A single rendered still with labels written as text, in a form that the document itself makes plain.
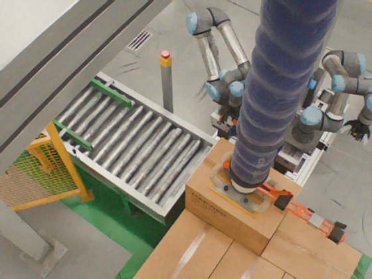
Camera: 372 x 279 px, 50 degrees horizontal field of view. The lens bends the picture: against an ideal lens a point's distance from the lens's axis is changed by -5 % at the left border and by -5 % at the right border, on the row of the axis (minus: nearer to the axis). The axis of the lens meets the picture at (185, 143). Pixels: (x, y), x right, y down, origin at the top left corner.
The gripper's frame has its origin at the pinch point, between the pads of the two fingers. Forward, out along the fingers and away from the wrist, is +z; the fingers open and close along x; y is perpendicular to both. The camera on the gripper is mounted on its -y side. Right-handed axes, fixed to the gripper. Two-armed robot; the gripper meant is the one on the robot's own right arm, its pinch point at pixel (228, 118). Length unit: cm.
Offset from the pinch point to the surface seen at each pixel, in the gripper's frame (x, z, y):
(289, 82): -35, -103, 37
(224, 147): -11.6, 13.6, 5.9
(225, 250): -55, 54, 40
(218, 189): -38.6, 10.9, 19.0
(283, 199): -27, -1, 55
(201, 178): -37.4, 13.6, 6.2
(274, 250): -36, 54, 66
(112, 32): -109, -191, 38
